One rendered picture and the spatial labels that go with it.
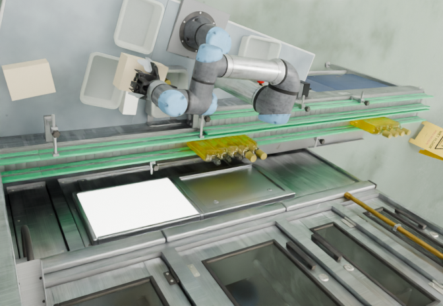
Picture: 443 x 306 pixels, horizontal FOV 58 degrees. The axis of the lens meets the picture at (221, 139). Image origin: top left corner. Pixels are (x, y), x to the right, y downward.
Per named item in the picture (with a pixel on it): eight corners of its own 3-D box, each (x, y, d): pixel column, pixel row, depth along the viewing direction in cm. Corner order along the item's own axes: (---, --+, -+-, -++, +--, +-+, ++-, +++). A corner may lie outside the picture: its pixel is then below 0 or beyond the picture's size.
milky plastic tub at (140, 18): (107, 41, 171) (113, 45, 164) (120, -12, 166) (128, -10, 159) (144, 51, 181) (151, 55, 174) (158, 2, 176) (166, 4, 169)
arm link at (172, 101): (187, 119, 121) (161, 117, 116) (173, 107, 130) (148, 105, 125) (192, 94, 119) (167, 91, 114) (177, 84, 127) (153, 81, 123)
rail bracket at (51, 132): (42, 139, 168) (51, 161, 151) (39, 101, 162) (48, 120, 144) (54, 138, 171) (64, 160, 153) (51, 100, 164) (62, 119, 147)
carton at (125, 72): (121, 52, 144) (128, 56, 138) (161, 62, 154) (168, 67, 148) (112, 84, 147) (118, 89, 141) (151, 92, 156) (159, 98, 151)
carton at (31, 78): (1, 65, 153) (2, 70, 147) (45, 58, 160) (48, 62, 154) (10, 95, 159) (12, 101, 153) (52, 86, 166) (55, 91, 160)
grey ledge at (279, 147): (233, 151, 224) (244, 159, 215) (235, 136, 221) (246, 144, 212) (351, 133, 272) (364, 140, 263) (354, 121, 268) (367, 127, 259)
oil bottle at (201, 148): (186, 145, 195) (207, 164, 178) (186, 134, 193) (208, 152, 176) (196, 144, 198) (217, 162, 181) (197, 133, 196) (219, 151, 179)
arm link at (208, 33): (222, 26, 181) (237, 32, 171) (214, 55, 186) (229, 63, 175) (198, 20, 175) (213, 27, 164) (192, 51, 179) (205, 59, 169)
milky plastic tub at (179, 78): (145, 112, 191) (151, 118, 184) (146, 66, 182) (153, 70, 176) (178, 109, 200) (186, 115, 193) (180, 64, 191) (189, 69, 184)
